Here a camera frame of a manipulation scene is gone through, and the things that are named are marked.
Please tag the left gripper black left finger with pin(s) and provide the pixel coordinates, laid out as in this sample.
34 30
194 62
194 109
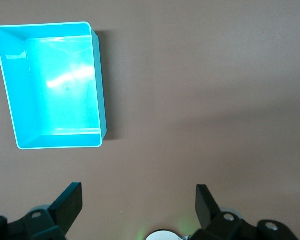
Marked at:
67 207

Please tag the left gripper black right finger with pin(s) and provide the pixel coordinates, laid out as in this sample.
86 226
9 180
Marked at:
206 212

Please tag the turquoise plastic bin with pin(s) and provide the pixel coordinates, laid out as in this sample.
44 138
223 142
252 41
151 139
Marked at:
65 87

